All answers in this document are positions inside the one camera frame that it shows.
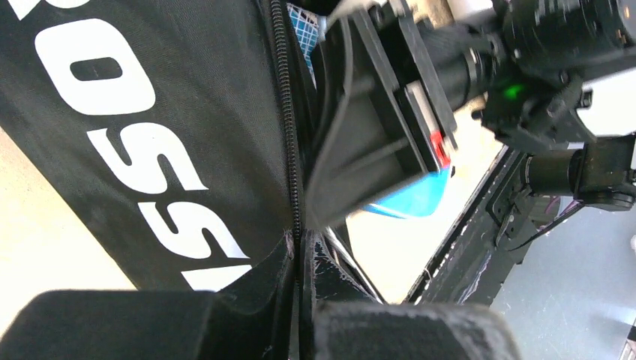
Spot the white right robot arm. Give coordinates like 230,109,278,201
305,1,635,230

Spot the blue racket cover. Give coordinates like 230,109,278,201
363,166,455,219

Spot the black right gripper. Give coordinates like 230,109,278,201
305,1,502,230

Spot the black Crossway racket cover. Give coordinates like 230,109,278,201
1,1,312,291

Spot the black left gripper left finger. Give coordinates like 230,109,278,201
1,235,295,359

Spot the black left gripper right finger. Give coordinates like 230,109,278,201
299,231,521,359

